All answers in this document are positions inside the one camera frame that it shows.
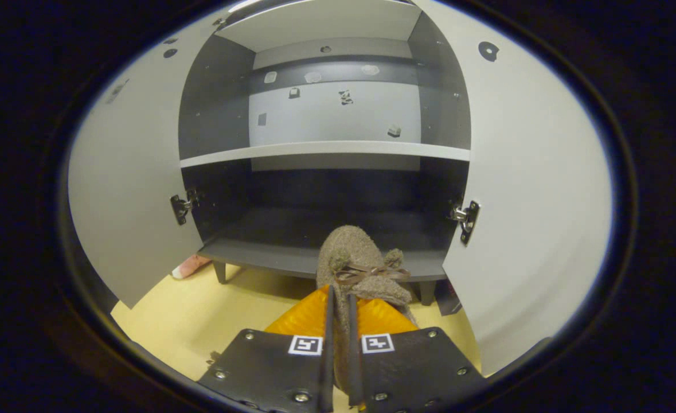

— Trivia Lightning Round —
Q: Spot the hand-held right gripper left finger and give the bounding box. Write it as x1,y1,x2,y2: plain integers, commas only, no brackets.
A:
197,285,337,413

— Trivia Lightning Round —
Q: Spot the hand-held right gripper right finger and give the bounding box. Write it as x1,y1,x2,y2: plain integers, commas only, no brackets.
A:
346,294,487,413

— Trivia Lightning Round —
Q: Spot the brown fuzzy shoe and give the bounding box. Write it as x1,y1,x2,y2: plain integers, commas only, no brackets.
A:
316,225,420,402

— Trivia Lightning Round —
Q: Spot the white shoe cabinet door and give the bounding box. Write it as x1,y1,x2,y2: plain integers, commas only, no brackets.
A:
415,0,614,376
67,11,224,309

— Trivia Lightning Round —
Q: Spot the white shoe cabinet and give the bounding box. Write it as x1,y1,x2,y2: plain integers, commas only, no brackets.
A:
178,0,471,306

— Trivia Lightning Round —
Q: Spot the metal door hinge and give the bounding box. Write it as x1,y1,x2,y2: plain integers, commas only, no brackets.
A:
448,200,480,246
170,188,202,226

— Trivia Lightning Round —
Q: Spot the dark flat box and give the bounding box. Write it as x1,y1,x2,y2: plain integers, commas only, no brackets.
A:
436,280,463,316

